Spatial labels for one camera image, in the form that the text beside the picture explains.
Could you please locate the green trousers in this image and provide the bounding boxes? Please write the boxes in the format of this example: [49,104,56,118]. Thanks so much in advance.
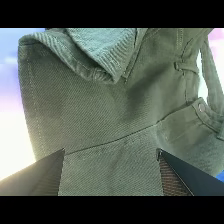
[17,27,224,197]

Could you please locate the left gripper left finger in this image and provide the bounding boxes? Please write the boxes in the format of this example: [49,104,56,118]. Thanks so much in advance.
[0,148,66,197]

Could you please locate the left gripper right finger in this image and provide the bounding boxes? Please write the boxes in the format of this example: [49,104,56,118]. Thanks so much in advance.
[156,148,224,197]

